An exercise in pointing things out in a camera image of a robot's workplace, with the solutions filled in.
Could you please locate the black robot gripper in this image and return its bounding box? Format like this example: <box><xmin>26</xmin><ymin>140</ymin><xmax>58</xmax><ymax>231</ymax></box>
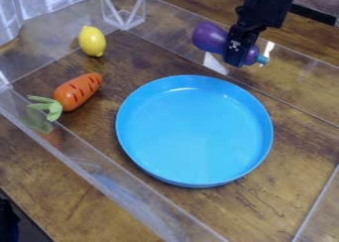
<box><xmin>222</xmin><ymin>0</ymin><xmax>293</xmax><ymax>67</ymax></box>

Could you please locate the purple toy eggplant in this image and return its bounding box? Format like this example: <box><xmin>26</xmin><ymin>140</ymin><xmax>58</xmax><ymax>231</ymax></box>
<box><xmin>192</xmin><ymin>22</ymin><xmax>268</xmax><ymax>65</ymax></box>

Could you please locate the blue round tray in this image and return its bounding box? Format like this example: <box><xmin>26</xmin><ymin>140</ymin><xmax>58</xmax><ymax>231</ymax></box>
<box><xmin>114</xmin><ymin>75</ymin><xmax>273</xmax><ymax>188</ymax></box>

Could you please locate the yellow toy lemon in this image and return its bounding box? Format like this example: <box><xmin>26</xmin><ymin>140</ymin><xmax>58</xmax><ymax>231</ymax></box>
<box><xmin>78</xmin><ymin>26</ymin><xmax>105</xmax><ymax>58</ymax></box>

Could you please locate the orange toy carrot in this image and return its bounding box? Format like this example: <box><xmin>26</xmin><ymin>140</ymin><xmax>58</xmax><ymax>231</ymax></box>
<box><xmin>28</xmin><ymin>72</ymin><xmax>101</xmax><ymax>122</ymax></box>

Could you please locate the clear acrylic front barrier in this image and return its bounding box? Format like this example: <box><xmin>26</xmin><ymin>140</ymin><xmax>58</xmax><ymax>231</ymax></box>
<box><xmin>0</xmin><ymin>83</ymin><xmax>229</xmax><ymax>242</ymax></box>

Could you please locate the clear acrylic corner bracket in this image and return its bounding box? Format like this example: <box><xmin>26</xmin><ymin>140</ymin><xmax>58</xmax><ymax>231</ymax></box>
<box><xmin>100</xmin><ymin>0</ymin><xmax>145</xmax><ymax>31</ymax></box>

